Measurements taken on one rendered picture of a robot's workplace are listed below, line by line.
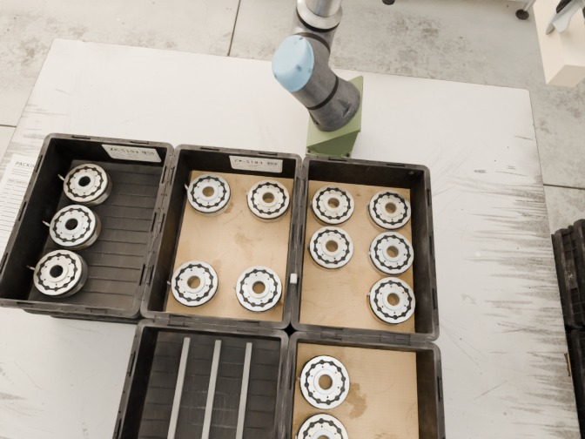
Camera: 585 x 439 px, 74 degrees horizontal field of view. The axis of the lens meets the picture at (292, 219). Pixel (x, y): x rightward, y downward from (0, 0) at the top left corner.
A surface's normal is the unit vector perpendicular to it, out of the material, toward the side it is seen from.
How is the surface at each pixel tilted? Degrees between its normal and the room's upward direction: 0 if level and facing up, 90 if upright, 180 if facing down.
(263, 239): 0
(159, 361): 0
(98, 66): 0
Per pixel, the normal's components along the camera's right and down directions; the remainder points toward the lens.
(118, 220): 0.04, -0.36
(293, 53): -0.64, -0.22
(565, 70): -0.10, 0.93
